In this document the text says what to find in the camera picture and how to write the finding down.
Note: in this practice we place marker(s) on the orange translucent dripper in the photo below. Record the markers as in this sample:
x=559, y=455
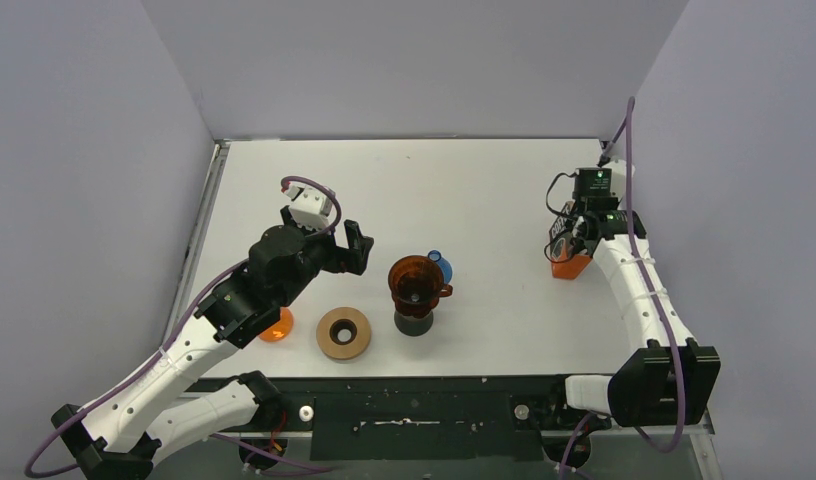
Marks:
x=279, y=330

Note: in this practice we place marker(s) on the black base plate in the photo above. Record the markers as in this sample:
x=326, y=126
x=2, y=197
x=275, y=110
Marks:
x=419, y=418

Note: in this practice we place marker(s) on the amber plastic coffee dripper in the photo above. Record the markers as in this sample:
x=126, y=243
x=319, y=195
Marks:
x=416, y=286

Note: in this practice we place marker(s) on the orange coffee filter box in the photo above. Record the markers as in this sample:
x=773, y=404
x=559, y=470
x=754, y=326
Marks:
x=568, y=251

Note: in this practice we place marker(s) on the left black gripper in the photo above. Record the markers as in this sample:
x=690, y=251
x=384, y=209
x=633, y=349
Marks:
x=345, y=250

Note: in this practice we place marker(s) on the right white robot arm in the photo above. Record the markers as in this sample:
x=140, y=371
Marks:
x=669, y=376

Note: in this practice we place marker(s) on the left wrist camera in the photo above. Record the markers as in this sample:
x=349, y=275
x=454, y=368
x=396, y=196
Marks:
x=309, y=208

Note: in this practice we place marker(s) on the round wooden ring stand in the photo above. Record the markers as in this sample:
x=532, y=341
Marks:
x=343, y=333

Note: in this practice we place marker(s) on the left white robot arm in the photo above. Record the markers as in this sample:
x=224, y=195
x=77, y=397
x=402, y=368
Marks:
x=129, y=430

